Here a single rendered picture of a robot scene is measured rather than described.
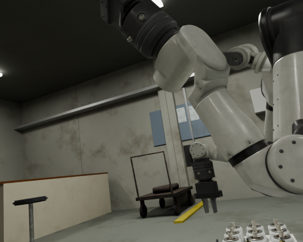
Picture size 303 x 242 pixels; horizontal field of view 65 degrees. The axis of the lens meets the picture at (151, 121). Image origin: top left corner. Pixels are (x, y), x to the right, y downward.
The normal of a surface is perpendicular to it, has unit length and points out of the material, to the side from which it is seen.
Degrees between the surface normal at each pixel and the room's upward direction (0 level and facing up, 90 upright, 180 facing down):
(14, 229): 90
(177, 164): 90
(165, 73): 121
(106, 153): 90
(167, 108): 90
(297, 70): 75
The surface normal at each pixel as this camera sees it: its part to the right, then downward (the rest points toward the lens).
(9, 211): 0.90, -0.22
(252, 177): -0.81, 0.22
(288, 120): -0.83, -0.29
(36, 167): -0.41, -0.15
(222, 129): -0.69, -0.14
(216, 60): 0.41, -0.56
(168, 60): -0.57, 0.46
